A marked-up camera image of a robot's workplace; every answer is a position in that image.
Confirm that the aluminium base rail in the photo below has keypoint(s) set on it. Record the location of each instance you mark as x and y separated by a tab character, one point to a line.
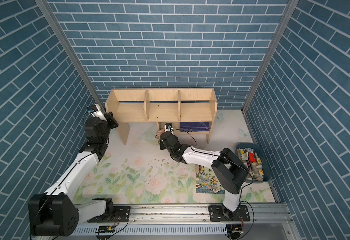
267	221

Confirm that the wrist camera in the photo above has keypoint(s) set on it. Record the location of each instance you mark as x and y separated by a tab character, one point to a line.
96	111
169	127

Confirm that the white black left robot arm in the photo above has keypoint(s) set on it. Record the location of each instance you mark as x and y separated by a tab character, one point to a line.
53	213

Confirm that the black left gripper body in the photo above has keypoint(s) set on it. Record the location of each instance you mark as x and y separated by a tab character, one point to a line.
111	122

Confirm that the light wooden bookshelf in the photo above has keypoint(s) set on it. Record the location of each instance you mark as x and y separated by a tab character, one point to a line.
161	106

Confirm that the floral table mat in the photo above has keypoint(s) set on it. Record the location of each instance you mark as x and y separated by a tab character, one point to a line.
140	173

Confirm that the small green circuit board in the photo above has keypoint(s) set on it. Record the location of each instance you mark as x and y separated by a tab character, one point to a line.
105	230

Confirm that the colourful children's picture book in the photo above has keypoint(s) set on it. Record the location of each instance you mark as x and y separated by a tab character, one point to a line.
207	182

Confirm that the dark blue book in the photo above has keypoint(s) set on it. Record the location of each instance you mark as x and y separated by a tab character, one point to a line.
195	126

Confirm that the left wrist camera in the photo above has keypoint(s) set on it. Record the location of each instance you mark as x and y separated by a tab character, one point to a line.
96	111

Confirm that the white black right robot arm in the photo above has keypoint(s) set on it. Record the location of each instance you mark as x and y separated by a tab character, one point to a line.
227	167

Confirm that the teal plastic storage bin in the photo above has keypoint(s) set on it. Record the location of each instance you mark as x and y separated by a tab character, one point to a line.
254	159

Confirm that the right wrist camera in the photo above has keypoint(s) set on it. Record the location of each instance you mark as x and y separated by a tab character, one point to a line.
169	127

